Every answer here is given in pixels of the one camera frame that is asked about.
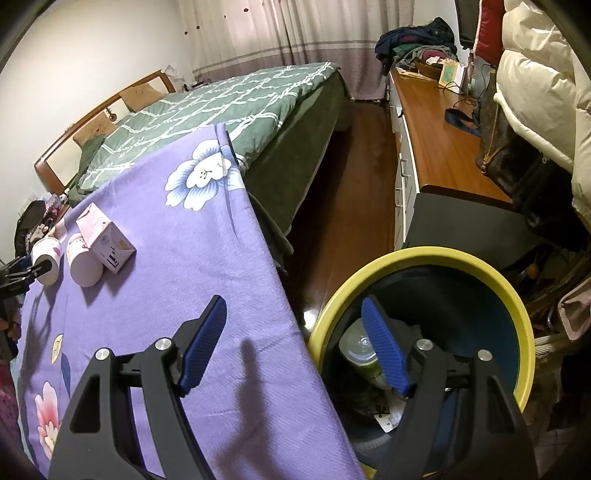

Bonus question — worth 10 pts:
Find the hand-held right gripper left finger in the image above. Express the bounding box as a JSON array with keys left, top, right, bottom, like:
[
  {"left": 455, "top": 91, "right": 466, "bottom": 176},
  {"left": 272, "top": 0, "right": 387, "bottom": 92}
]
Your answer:
[{"left": 48, "top": 295, "right": 227, "bottom": 480}]

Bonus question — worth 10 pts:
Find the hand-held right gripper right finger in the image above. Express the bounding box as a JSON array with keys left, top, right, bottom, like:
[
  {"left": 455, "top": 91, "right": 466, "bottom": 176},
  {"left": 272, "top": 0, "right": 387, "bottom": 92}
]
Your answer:
[{"left": 361, "top": 296, "right": 539, "bottom": 480}]

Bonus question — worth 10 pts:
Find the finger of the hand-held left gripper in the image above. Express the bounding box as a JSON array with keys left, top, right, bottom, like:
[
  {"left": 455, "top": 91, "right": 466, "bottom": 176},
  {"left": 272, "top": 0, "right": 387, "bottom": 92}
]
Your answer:
[
  {"left": 0, "top": 257, "right": 53, "bottom": 278},
  {"left": 0, "top": 277, "right": 32, "bottom": 297}
]

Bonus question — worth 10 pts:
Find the green bottle white cap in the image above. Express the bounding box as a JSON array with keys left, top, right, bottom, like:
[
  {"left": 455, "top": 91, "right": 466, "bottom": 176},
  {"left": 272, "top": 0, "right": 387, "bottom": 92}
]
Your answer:
[{"left": 338, "top": 318, "right": 399, "bottom": 394}]

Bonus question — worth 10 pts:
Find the white paper cup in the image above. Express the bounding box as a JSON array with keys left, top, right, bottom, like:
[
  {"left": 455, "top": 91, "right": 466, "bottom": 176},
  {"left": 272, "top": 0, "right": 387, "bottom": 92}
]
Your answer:
[
  {"left": 31, "top": 237, "right": 62, "bottom": 286},
  {"left": 67, "top": 233, "right": 103, "bottom": 288}
]

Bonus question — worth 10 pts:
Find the green white barcode box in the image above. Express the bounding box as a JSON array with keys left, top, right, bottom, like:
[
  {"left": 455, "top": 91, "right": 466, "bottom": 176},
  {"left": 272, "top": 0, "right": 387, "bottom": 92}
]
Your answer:
[{"left": 375, "top": 399, "right": 408, "bottom": 433}]

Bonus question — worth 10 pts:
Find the yellow rimmed blue bin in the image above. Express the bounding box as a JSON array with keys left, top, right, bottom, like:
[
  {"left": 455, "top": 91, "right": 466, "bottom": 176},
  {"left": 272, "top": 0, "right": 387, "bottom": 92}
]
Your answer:
[{"left": 307, "top": 247, "right": 536, "bottom": 480}]

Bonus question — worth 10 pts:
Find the black cloth bag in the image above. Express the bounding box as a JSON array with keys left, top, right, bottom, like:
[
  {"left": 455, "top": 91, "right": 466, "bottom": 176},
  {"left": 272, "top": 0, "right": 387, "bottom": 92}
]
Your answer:
[{"left": 14, "top": 200, "right": 47, "bottom": 253}]

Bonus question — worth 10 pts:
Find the purple floral tablecloth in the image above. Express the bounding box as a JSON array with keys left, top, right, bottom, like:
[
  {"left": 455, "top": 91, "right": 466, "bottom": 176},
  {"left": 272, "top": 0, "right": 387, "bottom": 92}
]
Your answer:
[{"left": 16, "top": 122, "right": 365, "bottom": 480}]

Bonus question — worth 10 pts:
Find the pink carton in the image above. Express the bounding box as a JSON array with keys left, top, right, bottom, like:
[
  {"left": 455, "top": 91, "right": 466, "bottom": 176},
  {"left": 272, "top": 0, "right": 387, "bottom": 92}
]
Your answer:
[{"left": 76, "top": 203, "right": 136, "bottom": 276}]

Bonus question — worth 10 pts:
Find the wooden bed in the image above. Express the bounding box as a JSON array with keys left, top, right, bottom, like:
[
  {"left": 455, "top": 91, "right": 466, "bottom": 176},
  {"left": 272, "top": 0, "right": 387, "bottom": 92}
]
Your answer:
[{"left": 34, "top": 61, "right": 354, "bottom": 268}]

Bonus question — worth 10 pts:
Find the brown pillow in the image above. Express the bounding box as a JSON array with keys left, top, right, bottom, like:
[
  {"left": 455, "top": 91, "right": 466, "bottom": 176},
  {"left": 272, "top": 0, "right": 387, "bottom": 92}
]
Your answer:
[
  {"left": 73, "top": 122, "right": 116, "bottom": 148},
  {"left": 119, "top": 84, "right": 165, "bottom": 113}
]

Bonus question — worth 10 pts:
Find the beige bag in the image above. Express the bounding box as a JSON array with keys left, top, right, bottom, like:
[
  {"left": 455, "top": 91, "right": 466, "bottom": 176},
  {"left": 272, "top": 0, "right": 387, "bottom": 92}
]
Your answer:
[{"left": 556, "top": 286, "right": 591, "bottom": 343}]

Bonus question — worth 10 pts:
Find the wooden top dresser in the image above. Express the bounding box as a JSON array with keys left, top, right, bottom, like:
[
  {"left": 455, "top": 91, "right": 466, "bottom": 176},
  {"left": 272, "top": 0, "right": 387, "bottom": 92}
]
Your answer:
[{"left": 387, "top": 67, "right": 546, "bottom": 273}]

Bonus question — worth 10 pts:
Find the brown patterned handbag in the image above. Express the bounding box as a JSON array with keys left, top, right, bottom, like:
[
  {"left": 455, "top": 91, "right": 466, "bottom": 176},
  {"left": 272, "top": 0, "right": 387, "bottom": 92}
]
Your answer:
[{"left": 475, "top": 69, "right": 546, "bottom": 200}]

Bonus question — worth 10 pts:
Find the green checked quilt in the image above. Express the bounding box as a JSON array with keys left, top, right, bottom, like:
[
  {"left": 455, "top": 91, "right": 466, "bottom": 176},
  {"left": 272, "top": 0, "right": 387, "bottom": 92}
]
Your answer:
[{"left": 69, "top": 61, "right": 354, "bottom": 268}]

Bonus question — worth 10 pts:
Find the green yellow card box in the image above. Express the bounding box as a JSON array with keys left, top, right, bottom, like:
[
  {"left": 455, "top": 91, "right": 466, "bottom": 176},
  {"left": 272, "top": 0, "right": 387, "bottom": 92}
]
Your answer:
[{"left": 438, "top": 62, "right": 465, "bottom": 91}]

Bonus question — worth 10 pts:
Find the woven brown basket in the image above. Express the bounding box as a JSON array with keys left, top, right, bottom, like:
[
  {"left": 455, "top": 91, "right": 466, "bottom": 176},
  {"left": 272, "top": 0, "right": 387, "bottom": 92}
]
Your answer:
[{"left": 414, "top": 58, "right": 446, "bottom": 80}]

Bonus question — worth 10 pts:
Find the pile of clothes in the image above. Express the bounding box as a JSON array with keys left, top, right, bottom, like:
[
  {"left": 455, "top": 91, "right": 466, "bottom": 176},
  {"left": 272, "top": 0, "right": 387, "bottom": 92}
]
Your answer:
[{"left": 374, "top": 17, "right": 460, "bottom": 77}]

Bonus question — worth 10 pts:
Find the white down jacket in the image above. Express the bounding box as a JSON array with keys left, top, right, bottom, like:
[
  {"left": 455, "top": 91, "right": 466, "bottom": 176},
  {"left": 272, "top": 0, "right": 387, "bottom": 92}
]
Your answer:
[{"left": 493, "top": 0, "right": 591, "bottom": 222}]

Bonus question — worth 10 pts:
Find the beige dotted curtain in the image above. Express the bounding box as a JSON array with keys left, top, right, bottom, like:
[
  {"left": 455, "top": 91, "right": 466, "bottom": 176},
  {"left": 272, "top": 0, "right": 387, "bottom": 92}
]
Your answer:
[{"left": 178, "top": 0, "right": 458, "bottom": 102}]

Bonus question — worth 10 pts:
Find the red garment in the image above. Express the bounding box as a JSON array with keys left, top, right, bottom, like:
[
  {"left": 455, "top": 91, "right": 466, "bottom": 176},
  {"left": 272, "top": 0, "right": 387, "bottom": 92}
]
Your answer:
[{"left": 475, "top": 0, "right": 507, "bottom": 71}]

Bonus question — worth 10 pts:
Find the blue strap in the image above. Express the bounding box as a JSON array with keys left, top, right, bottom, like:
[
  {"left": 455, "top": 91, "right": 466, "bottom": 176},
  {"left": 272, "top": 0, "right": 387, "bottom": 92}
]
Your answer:
[{"left": 444, "top": 108, "right": 481, "bottom": 137}]

